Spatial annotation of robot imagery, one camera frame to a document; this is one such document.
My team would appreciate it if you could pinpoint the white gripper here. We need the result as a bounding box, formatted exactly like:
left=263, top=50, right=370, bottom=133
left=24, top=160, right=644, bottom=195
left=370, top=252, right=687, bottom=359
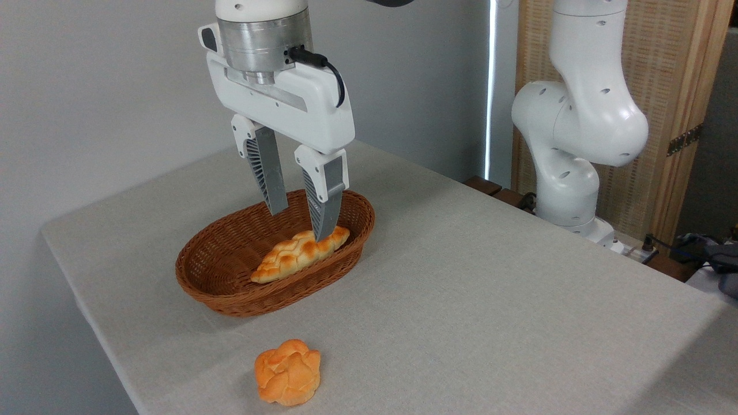
left=198, top=23, right=356, bottom=242

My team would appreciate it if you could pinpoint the round orange bread bun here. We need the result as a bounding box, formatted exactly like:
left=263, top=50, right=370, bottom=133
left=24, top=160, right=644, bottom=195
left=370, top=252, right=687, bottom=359
left=254, top=339, right=322, bottom=407

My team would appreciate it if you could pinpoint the long braided bread loaf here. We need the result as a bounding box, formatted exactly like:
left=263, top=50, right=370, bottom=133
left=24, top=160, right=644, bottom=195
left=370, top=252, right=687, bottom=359
left=250, top=225, right=351, bottom=284

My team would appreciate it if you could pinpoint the brown wicker oval basket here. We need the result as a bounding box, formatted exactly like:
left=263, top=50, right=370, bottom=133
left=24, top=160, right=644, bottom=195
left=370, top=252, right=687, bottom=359
left=175, top=189, right=376, bottom=318

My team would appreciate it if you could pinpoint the silver metal wrist flange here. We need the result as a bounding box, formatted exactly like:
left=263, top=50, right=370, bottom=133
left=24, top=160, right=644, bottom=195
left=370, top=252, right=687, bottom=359
left=217, top=10, right=314, bottom=84

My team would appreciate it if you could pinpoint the grey linen tablecloth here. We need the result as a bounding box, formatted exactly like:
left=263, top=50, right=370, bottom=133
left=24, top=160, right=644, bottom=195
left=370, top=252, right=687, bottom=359
left=40, top=138, right=738, bottom=415

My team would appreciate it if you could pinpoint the metal screen hinge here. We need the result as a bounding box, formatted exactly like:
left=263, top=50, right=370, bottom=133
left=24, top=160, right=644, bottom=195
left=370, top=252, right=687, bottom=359
left=667, top=123, right=703, bottom=157

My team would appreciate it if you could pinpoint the dark blue grey bundle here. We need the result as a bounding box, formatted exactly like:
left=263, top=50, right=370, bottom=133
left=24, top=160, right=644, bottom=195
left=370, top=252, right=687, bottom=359
left=672, top=232, right=738, bottom=299

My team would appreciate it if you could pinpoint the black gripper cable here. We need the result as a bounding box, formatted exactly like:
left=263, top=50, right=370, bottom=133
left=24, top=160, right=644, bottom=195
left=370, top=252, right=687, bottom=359
left=287, top=46, right=347, bottom=109

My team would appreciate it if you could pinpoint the black plug with cable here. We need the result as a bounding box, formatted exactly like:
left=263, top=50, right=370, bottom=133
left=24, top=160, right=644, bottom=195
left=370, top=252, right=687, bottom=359
left=642, top=233, right=692, bottom=258

